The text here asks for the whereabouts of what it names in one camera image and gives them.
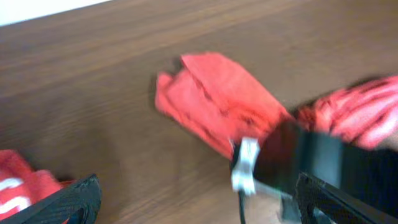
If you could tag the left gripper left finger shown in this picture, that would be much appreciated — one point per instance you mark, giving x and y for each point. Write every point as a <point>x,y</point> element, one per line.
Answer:
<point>80,202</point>

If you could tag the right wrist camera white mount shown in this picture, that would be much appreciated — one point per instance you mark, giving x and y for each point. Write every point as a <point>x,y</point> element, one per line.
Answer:
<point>242,167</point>

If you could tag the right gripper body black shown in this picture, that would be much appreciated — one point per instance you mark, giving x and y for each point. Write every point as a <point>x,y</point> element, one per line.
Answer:
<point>369,176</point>

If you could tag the orange soccer t-shirt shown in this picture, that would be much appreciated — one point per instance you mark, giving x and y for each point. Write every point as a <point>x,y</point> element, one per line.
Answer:
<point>221,102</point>

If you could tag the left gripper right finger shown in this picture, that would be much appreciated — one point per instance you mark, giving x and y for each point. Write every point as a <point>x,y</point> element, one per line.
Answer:
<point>315,194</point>

